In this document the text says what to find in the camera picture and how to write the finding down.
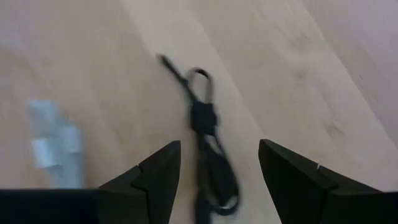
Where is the white USB cable bundle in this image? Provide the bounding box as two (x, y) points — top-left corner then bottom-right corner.
(27, 98), (84, 189)

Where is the black USB cable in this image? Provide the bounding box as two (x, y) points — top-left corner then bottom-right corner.
(156, 53), (241, 224)

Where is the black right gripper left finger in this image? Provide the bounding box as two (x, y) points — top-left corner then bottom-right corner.
(0, 140), (182, 224)

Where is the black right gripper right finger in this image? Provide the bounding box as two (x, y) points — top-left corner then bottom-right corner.
(258, 139), (398, 224)

